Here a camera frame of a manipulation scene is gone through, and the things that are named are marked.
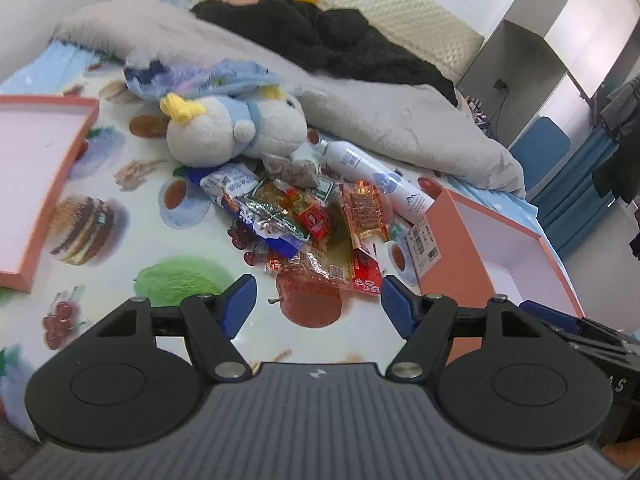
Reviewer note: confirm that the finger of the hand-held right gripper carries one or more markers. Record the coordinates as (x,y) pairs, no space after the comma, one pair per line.
(607,336)
(555,314)

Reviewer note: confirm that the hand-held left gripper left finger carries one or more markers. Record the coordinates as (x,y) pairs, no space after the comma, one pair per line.
(240,305)

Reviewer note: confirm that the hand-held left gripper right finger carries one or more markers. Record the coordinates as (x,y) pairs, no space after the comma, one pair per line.
(397,305)

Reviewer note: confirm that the orange cardboard box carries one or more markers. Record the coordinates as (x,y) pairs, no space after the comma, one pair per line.
(452,255)

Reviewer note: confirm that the clear blue-edged snack packet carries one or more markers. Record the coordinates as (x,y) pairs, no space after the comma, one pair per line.
(270,232)

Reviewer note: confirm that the clear orange snack packet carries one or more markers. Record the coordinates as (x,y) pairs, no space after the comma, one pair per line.
(310,267)

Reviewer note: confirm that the orange red grid snack packet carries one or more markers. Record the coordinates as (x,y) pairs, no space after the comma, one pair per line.
(364,210)

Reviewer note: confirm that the small red snack packet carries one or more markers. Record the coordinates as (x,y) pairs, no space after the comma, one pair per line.
(316,220)

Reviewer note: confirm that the blue white snack packet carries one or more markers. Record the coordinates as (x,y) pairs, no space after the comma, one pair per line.
(230,180)

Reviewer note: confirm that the grey brown snack packet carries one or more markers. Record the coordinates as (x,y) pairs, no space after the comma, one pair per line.
(290,170)

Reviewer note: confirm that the blue starred bed sheet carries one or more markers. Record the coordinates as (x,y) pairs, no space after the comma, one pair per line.
(500,205)

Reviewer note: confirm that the blue curtain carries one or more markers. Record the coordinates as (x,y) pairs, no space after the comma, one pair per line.
(580,190)

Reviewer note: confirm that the white spray bottle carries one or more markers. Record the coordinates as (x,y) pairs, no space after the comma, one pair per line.
(360,165)

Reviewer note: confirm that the blue chair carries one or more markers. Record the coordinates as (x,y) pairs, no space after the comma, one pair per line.
(540,147)

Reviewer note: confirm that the white and blue plush toy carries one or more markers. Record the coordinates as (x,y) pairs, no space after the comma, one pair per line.
(210,140)

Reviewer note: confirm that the black hanging jacket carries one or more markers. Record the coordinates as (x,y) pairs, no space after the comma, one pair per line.
(617,145)

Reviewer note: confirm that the grey blanket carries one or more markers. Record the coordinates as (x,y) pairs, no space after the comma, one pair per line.
(350,110)

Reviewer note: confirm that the pile of small bedside items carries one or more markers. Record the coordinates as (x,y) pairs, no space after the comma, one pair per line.
(477,112)

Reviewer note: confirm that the blue printed plastic bag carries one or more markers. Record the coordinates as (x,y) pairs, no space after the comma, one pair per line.
(200,77)

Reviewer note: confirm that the orange box lid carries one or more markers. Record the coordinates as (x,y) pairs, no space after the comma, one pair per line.
(30,185)

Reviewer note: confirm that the grey shelf unit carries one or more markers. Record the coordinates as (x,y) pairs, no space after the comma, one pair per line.
(520,70)

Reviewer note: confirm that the black fleece blanket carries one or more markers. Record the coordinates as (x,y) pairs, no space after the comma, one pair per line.
(300,30)

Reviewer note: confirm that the cream padded headboard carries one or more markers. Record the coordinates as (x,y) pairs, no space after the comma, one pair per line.
(400,10)

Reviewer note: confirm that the black wall socket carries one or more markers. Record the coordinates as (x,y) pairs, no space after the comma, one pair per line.
(501,85)

